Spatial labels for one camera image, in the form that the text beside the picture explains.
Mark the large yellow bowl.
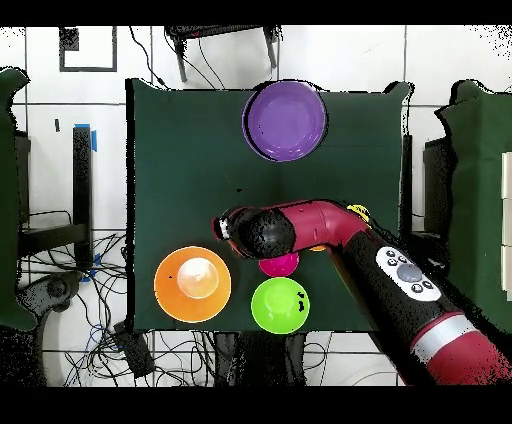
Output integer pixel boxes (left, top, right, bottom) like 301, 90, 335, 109
153, 246, 233, 324

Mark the purple bowl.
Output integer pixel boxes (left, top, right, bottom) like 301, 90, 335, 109
241, 79, 329, 163

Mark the white boxes stack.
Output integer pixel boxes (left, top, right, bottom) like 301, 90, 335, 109
500, 151, 512, 302

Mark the dark green tablecloth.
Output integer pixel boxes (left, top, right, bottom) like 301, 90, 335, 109
125, 78, 411, 333

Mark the pink red bowl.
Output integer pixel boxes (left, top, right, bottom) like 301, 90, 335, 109
258, 251, 300, 278

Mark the green bowl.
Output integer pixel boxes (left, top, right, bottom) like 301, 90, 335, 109
250, 276, 311, 335

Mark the yellow cup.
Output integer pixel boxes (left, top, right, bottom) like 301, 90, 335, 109
346, 204, 371, 223

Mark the black stand bar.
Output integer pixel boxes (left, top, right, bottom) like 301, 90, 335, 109
19, 125, 94, 273

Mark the black power box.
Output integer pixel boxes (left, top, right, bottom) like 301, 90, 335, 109
112, 321, 156, 380

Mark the dark grey chair with knob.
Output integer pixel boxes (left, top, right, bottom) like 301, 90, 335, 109
15, 270, 85, 319

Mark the green cloth side table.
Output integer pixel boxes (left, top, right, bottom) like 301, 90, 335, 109
435, 78, 512, 335
0, 67, 35, 332

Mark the black equipment stand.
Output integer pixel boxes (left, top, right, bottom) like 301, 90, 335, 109
422, 137, 455, 238

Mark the tangle of black cables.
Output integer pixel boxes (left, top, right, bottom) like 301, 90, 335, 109
19, 209, 217, 387

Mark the black floor frame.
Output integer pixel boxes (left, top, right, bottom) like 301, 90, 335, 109
58, 26, 118, 74

